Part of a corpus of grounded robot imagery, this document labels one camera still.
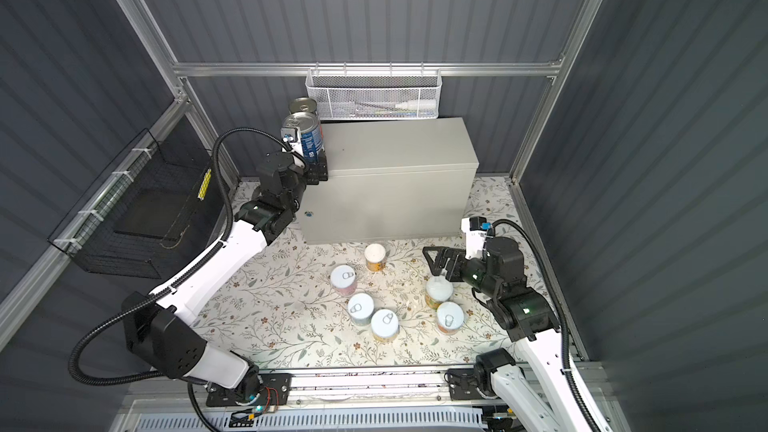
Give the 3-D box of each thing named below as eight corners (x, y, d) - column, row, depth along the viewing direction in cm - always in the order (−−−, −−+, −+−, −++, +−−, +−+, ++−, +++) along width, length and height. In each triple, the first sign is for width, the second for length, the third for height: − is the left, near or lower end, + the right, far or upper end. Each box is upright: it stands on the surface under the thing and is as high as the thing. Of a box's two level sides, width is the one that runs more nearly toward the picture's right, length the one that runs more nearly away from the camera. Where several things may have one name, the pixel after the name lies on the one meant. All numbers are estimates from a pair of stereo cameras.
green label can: (348, 327, 85) (346, 319, 81) (350, 301, 90) (348, 293, 85) (373, 327, 85) (372, 319, 80) (374, 301, 90) (373, 293, 85)
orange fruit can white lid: (365, 272, 96) (363, 260, 91) (366, 255, 100) (365, 243, 95) (385, 272, 96) (384, 260, 91) (385, 255, 100) (385, 243, 95)
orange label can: (436, 335, 83) (439, 328, 79) (434, 309, 88) (436, 301, 83) (462, 335, 83) (466, 328, 79) (458, 309, 88) (462, 301, 83)
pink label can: (331, 297, 91) (328, 289, 86) (335, 273, 96) (332, 264, 92) (355, 297, 91) (353, 289, 86) (357, 273, 96) (355, 264, 92)
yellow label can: (372, 342, 83) (370, 336, 78) (373, 315, 87) (371, 308, 83) (398, 342, 83) (398, 336, 78) (398, 315, 87) (398, 308, 83)
